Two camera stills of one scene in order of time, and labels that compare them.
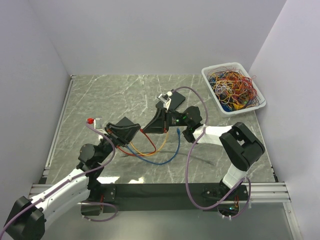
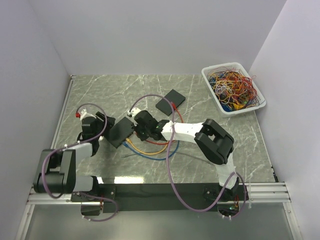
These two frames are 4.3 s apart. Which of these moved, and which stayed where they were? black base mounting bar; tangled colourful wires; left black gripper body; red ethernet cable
Moved: red ethernet cable; left black gripper body
Stayed: black base mounting bar; tangled colourful wires
